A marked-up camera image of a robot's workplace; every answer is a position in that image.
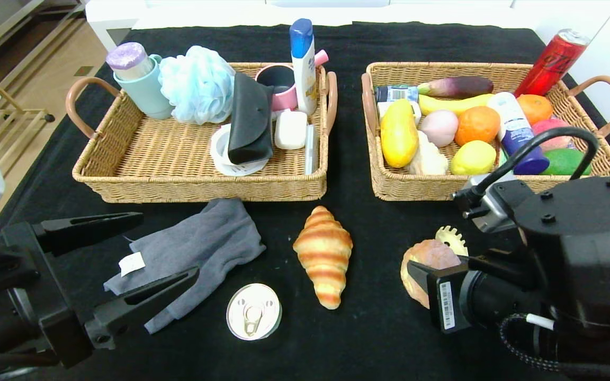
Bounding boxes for teal plastic cup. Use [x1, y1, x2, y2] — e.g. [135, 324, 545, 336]
[113, 54, 175, 120]

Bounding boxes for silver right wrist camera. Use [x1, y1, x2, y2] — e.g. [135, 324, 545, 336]
[453, 172, 528, 233]

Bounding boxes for light blue bath pouf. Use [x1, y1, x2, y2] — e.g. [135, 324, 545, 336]
[158, 46, 236, 125]

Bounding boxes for green handled pasta spoon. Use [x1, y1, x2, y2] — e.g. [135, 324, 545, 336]
[435, 226, 469, 257]

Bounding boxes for gold metal rack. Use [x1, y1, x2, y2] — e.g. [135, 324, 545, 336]
[0, 93, 57, 212]

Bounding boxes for black glasses case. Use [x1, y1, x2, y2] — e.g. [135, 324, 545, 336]
[228, 72, 275, 165]

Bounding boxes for gray towel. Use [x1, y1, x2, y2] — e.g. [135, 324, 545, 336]
[104, 198, 267, 334]

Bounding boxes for red soda can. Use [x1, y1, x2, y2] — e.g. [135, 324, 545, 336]
[514, 29, 590, 97]

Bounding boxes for pink mug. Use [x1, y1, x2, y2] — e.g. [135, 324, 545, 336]
[255, 50, 330, 112]

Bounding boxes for toy yellow papaya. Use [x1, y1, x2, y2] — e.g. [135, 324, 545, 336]
[380, 99, 419, 169]

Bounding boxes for white drink bottle blue cap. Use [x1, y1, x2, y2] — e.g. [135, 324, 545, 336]
[488, 92, 550, 175]

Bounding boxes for toy green lime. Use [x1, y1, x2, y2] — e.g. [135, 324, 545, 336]
[541, 148, 591, 176]

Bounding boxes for toy cream puff bun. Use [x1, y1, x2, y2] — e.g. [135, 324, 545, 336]
[400, 239, 462, 309]

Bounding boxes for white shampoo bottle blue cap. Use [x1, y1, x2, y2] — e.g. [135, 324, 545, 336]
[289, 19, 318, 116]

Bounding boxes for black tablecloth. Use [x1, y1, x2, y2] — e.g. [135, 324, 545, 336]
[0, 21, 610, 381]

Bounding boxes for toy yellow banana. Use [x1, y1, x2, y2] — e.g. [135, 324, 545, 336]
[419, 94, 496, 117]

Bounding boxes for toy pink peach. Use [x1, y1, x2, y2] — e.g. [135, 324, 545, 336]
[532, 118, 576, 152]

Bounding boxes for small toy orange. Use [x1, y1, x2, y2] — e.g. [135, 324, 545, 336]
[517, 94, 554, 125]

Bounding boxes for white comb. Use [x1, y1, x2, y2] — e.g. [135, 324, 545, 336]
[304, 124, 318, 176]

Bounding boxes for toy purple eggplant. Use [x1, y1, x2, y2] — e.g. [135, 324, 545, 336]
[418, 76, 494, 99]

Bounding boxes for large toy orange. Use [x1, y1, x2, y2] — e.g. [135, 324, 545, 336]
[454, 106, 501, 147]

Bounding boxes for black camera cable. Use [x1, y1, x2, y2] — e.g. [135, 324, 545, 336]
[472, 127, 599, 197]

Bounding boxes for black braided cable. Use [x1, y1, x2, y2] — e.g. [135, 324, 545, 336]
[498, 312, 610, 377]

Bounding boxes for toy croissant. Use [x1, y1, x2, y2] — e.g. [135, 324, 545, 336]
[292, 206, 354, 310]

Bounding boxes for toy yellow lemon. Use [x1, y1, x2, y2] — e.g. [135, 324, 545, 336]
[450, 140, 497, 176]

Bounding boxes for toy white garlic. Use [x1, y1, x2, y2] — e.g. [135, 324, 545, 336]
[409, 130, 450, 176]

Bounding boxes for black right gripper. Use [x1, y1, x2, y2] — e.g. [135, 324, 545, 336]
[406, 255, 522, 335]

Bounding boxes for pull tab tin can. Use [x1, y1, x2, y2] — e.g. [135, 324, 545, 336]
[226, 283, 283, 341]

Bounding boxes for rectangular wicker basket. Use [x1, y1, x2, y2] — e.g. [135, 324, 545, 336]
[361, 62, 610, 202]
[66, 62, 338, 203]

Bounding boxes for purple lidded jar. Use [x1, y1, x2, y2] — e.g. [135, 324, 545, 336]
[106, 42, 155, 81]

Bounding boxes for white soap box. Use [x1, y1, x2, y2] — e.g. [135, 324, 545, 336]
[274, 110, 309, 150]

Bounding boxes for blue barcode snack packet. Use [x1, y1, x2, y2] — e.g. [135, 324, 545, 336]
[374, 85, 422, 104]

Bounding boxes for white round container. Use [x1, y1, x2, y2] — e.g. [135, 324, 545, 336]
[210, 124, 270, 177]

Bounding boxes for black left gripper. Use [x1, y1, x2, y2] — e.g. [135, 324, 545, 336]
[0, 211, 200, 369]

